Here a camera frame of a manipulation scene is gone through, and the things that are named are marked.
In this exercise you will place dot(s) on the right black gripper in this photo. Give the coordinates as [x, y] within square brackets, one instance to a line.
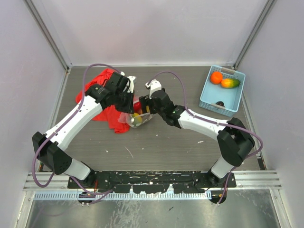
[145, 100]

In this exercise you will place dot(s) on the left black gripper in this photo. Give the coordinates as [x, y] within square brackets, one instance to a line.
[128, 108]

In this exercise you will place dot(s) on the clear polka dot zip bag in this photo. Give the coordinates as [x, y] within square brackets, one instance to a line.
[125, 118]

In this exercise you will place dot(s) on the orange fruit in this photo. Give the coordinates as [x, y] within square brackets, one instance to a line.
[216, 78]

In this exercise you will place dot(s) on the orange green mango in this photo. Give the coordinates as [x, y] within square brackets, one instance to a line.
[230, 83]

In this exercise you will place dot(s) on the red pepper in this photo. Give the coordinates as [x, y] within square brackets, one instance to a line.
[137, 106]

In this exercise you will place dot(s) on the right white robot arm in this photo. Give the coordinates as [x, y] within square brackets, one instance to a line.
[234, 140]

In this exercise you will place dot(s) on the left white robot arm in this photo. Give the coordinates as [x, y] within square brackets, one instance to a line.
[117, 91]

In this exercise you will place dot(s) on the red cloth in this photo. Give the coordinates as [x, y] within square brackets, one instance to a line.
[110, 114]

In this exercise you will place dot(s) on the dark plum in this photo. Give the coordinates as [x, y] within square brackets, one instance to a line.
[220, 103]

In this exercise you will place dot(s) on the light blue plastic basket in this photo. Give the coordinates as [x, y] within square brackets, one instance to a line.
[212, 93]

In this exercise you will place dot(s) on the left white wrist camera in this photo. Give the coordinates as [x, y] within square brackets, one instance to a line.
[129, 87]

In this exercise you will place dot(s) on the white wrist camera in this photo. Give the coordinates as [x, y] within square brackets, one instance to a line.
[153, 86]
[129, 87]

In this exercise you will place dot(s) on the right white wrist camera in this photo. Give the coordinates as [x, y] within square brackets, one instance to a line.
[153, 86]

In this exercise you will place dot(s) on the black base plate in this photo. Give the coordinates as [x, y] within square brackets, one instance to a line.
[155, 181]

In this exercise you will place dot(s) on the grey slotted cable duct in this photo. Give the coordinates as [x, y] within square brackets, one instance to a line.
[77, 195]

